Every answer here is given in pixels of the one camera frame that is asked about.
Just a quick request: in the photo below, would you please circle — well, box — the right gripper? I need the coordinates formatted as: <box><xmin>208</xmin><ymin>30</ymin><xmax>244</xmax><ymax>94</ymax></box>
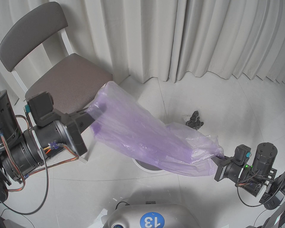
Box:
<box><xmin>213</xmin><ymin>155</ymin><xmax>242</xmax><ymax>182</ymax></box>

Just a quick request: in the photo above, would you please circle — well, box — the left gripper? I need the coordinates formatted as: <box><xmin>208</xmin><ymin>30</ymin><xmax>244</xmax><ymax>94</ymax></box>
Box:
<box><xmin>34</xmin><ymin>104</ymin><xmax>108</xmax><ymax>157</ymax></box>

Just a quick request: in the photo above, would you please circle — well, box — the purple plastic bag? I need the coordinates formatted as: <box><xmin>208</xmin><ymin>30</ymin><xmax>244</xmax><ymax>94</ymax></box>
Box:
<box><xmin>86</xmin><ymin>81</ymin><xmax>225</xmax><ymax>178</ymax></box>

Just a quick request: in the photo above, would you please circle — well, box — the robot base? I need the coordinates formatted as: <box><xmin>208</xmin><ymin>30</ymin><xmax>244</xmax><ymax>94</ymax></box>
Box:
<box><xmin>106</xmin><ymin>200</ymin><xmax>201</xmax><ymax>228</ymax></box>

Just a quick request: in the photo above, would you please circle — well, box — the crumpled black plastic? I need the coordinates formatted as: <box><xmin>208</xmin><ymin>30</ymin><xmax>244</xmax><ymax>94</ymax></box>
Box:
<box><xmin>185</xmin><ymin>110</ymin><xmax>204</xmax><ymax>130</ymax></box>

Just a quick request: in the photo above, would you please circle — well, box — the white trash bin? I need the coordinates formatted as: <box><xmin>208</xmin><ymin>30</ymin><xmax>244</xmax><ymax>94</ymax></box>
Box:
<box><xmin>132</xmin><ymin>157</ymin><xmax>166</xmax><ymax>174</ymax></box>

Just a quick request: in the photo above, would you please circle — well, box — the grey padded white chair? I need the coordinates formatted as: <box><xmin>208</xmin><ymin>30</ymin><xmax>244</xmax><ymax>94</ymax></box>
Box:
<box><xmin>0</xmin><ymin>3</ymin><xmax>113</xmax><ymax>165</ymax></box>

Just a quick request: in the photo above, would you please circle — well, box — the white curtain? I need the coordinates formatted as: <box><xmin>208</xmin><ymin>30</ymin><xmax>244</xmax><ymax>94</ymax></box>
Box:
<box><xmin>171</xmin><ymin>0</ymin><xmax>285</xmax><ymax>84</ymax></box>
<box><xmin>0</xmin><ymin>0</ymin><xmax>179</xmax><ymax>105</ymax></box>

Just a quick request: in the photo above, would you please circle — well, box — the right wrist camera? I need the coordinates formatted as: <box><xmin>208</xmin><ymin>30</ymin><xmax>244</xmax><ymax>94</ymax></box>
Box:
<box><xmin>230</xmin><ymin>144</ymin><xmax>252</xmax><ymax>166</ymax></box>

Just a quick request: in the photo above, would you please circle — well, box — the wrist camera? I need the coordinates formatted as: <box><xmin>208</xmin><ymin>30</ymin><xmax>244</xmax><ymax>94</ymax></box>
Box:
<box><xmin>230</xmin><ymin>144</ymin><xmax>252</xmax><ymax>166</ymax></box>
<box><xmin>23</xmin><ymin>91</ymin><xmax>65</xmax><ymax>128</ymax></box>

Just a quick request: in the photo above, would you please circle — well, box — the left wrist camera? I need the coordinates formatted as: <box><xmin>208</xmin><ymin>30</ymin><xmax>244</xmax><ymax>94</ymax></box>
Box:
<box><xmin>23</xmin><ymin>91</ymin><xmax>65</xmax><ymax>128</ymax></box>

